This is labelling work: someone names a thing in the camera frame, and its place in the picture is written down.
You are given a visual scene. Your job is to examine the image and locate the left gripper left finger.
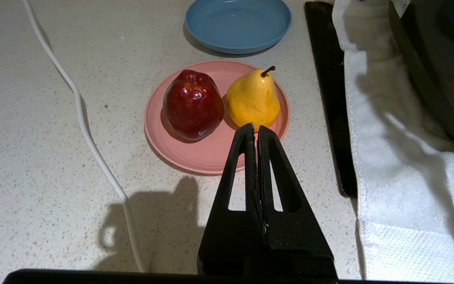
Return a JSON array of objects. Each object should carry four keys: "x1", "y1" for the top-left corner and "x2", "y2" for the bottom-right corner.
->
[{"x1": 197, "y1": 122, "x2": 268, "y2": 277}]

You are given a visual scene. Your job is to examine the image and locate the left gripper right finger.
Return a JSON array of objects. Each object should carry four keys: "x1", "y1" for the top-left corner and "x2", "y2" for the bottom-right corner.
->
[{"x1": 257, "y1": 125, "x2": 338, "y2": 279}]

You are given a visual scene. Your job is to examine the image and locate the black rice cooker base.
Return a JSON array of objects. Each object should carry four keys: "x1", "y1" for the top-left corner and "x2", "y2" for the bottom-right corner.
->
[{"x1": 389, "y1": 0, "x2": 454, "y2": 149}]

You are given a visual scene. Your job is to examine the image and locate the pink plate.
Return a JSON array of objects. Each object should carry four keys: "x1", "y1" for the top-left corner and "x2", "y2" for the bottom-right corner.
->
[{"x1": 144, "y1": 60, "x2": 291, "y2": 176}]

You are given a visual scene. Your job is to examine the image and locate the white towel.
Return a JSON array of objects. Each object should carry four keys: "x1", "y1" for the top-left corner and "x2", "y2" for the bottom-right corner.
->
[{"x1": 331, "y1": 0, "x2": 454, "y2": 284}]

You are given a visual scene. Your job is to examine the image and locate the red apple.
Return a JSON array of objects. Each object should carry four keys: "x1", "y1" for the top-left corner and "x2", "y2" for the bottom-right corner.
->
[{"x1": 162, "y1": 69, "x2": 225, "y2": 141}]

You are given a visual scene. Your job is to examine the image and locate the yellow pear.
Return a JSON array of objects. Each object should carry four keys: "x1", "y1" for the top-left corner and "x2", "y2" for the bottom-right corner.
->
[{"x1": 226, "y1": 65, "x2": 281, "y2": 131}]

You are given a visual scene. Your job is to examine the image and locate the long black flat strip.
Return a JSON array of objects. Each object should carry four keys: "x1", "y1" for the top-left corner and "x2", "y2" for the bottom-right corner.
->
[{"x1": 304, "y1": 1, "x2": 358, "y2": 198}]

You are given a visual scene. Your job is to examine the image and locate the blue plate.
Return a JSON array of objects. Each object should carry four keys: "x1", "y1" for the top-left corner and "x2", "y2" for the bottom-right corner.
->
[{"x1": 184, "y1": 0, "x2": 293, "y2": 55}]

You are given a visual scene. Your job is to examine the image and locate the white cable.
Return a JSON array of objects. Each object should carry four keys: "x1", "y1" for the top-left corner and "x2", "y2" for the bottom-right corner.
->
[{"x1": 21, "y1": 0, "x2": 149, "y2": 273}]

